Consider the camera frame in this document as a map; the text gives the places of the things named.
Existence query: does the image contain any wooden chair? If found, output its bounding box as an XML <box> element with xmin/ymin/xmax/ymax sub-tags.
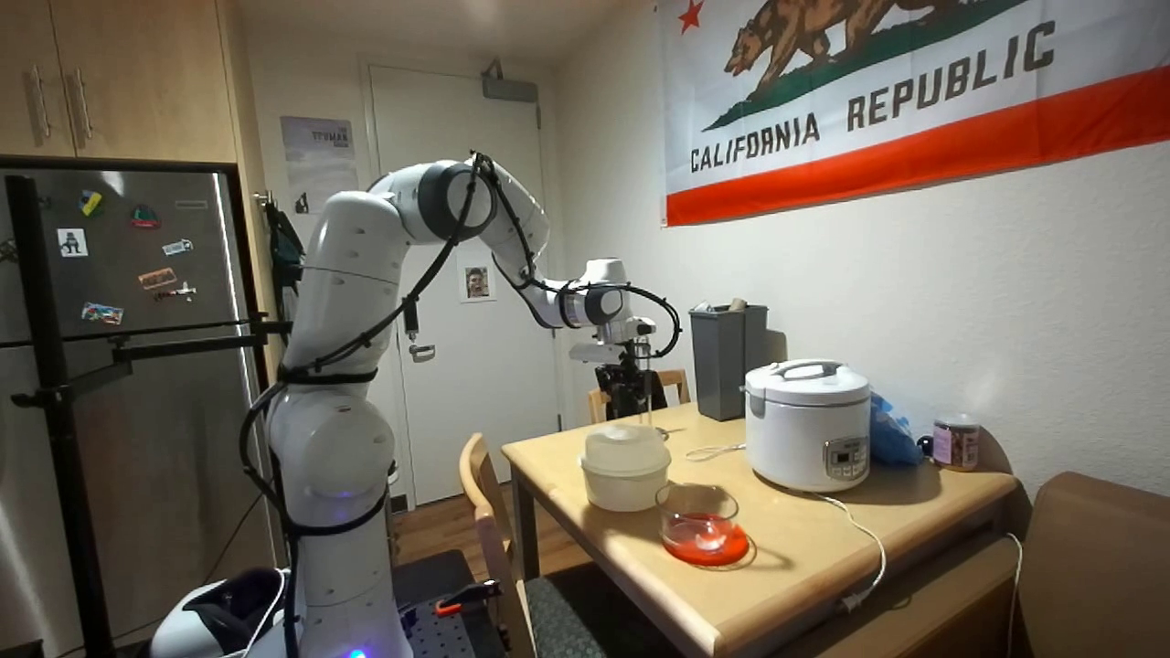
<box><xmin>458</xmin><ymin>433</ymin><xmax>624</xmax><ymax>658</ymax></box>
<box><xmin>586</xmin><ymin>368</ymin><xmax>690</xmax><ymax>425</ymax></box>

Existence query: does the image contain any small pink jar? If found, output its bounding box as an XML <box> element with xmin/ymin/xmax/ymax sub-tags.
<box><xmin>932</xmin><ymin>415</ymin><xmax>982</xmax><ymax>468</ymax></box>

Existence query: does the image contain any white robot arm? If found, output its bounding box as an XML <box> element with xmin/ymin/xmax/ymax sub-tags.
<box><xmin>147</xmin><ymin>153</ymin><xmax>643</xmax><ymax>658</ymax></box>

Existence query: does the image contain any California Republic flag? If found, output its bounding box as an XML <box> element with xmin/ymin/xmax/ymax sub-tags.
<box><xmin>657</xmin><ymin>0</ymin><xmax>1170</xmax><ymax>226</ymax></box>

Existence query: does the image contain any wooden table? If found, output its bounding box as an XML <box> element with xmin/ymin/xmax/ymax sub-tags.
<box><xmin>503</xmin><ymin>405</ymin><xmax>1017</xmax><ymax>658</ymax></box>

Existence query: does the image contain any far wooden chair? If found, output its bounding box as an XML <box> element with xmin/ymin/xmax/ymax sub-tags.
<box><xmin>586</xmin><ymin>368</ymin><xmax>690</xmax><ymax>425</ymax></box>

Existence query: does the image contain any black camera stand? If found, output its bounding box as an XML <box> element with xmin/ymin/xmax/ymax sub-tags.
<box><xmin>2</xmin><ymin>173</ymin><xmax>297</xmax><ymax>658</ymax></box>

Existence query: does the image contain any translucent white plastic lid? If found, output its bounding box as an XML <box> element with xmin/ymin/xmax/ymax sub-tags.
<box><xmin>580</xmin><ymin>425</ymin><xmax>668</xmax><ymax>475</ymax></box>

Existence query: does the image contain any clear glass bowl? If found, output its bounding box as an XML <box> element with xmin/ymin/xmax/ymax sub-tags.
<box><xmin>657</xmin><ymin>481</ymin><xmax>739</xmax><ymax>558</ymax></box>

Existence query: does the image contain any white door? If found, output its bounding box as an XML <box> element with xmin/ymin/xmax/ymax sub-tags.
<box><xmin>369</xmin><ymin>69</ymin><xmax>560</xmax><ymax>503</ymax></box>

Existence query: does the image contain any white plastic basin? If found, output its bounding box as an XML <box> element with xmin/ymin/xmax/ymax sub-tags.
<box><xmin>586</xmin><ymin>471</ymin><xmax>668</xmax><ymax>511</ymax></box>

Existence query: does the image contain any white rice cooker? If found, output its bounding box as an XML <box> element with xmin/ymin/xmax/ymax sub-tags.
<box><xmin>747</xmin><ymin>357</ymin><xmax>869</xmax><ymax>492</ymax></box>

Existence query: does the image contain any dark refrigerator with magnets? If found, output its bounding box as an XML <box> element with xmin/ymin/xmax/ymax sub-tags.
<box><xmin>0</xmin><ymin>153</ymin><xmax>284</xmax><ymax>650</ymax></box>

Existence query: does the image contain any white power cable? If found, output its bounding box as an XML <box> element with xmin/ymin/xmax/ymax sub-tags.
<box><xmin>822</xmin><ymin>490</ymin><xmax>892</xmax><ymax>613</ymax></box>

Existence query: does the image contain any orange round coaster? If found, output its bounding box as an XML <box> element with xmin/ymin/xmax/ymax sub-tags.
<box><xmin>663</xmin><ymin>511</ymin><xmax>750</xmax><ymax>565</ymax></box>

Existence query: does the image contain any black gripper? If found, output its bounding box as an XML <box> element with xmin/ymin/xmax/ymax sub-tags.
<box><xmin>601</xmin><ymin>346</ymin><xmax>665</xmax><ymax>415</ymax></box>

